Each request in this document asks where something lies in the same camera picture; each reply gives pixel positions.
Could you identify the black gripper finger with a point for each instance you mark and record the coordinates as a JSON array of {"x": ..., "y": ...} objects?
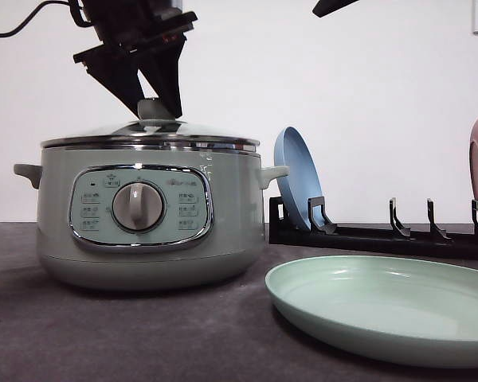
[{"x": 324, "y": 7}]

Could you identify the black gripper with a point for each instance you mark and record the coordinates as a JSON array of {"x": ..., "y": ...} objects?
[{"x": 124, "y": 24}]

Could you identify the blue plate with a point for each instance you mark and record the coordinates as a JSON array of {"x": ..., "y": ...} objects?
[{"x": 302, "y": 181}]

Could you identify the black plate rack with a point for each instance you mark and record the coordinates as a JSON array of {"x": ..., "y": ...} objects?
[{"x": 322, "y": 233}]

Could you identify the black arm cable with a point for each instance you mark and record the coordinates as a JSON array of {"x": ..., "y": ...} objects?
[{"x": 75, "y": 7}]

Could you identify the green electric steamer pot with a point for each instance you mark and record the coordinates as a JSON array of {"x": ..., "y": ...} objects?
[{"x": 150, "y": 217}]

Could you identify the glass steamer lid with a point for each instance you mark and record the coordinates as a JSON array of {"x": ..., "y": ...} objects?
[{"x": 154, "y": 130}]

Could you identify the green plate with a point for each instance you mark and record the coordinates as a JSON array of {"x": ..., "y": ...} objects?
[{"x": 413, "y": 310}]

